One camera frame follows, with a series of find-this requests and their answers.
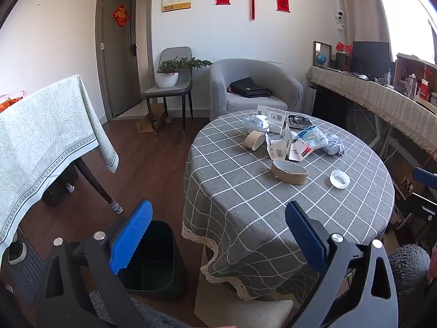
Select beige curtain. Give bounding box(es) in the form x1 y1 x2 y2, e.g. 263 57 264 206
336 0 391 46

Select white round lid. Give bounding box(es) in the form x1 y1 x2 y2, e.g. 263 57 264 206
330 170 351 189

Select grey checked tablecloth round table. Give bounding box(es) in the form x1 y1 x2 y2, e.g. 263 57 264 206
182 110 396 301

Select red diamond door decoration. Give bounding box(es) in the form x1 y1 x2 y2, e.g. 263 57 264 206
113 5 131 28

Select white crumpled paper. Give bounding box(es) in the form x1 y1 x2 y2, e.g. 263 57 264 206
244 114 270 133

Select potted plant white pot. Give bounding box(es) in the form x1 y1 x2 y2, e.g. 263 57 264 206
155 57 212 88

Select grey dining chair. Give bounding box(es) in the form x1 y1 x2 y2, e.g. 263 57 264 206
141 47 194 136

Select white carton with barcode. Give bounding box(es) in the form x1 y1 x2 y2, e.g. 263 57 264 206
265 123 293 160

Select grey door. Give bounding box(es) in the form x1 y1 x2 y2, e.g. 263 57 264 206
96 0 152 121

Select black monitor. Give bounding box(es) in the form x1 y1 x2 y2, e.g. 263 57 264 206
352 42 390 76

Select blue white packet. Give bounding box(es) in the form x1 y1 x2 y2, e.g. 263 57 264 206
296 126 328 151

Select white printed box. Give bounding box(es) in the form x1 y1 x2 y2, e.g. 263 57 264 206
256 105 288 134

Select black bag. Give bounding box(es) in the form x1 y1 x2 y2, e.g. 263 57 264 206
229 77 273 98

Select dark table leg striped sock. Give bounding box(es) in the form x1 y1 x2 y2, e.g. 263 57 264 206
74 159 124 215

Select dark brown box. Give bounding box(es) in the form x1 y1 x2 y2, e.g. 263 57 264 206
335 52 352 72

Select cardboard tape roll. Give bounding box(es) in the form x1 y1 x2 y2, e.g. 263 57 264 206
243 130 267 152
271 159 309 186

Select flat cardboard box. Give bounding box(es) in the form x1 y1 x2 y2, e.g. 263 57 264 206
137 102 166 134

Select wooden picture frame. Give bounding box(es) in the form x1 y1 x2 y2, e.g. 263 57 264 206
313 41 332 67

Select dark ribbed mat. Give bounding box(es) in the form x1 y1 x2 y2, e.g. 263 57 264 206
7 229 46 306

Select grey armchair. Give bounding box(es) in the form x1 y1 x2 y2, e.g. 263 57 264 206
209 59 304 121

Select black printed packet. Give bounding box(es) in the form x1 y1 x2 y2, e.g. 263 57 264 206
286 113 313 128

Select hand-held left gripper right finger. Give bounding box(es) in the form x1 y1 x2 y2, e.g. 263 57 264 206
285 201 400 328

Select side desk with fringed cloth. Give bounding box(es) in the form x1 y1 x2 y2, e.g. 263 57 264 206
306 66 437 159

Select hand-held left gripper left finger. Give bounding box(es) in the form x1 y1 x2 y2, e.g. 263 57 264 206
36 200 154 328

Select beige stool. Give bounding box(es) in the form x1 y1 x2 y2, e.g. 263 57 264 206
194 246 295 327

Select person's right forearm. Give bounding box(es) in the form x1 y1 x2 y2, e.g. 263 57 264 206
426 254 437 286

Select white carton red label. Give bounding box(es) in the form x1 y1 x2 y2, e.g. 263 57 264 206
288 138 313 162

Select grey fuzzy cloth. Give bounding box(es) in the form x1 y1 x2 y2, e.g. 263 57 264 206
387 244 432 315
90 290 192 328

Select bright window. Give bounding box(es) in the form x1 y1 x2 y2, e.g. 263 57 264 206
370 0 437 65

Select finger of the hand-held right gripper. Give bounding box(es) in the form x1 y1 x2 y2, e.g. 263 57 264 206
412 167 437 189
406 193 437 222

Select black trash bin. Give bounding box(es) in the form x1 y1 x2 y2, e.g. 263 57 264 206
119 220 188 299

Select orange red packet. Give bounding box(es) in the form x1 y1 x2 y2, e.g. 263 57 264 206
0 90 32 113

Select open cardboard box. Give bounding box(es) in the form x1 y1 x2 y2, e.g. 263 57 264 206
392 53 437 100

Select bluish paper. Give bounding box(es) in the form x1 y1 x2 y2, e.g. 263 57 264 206
323 134 345 156

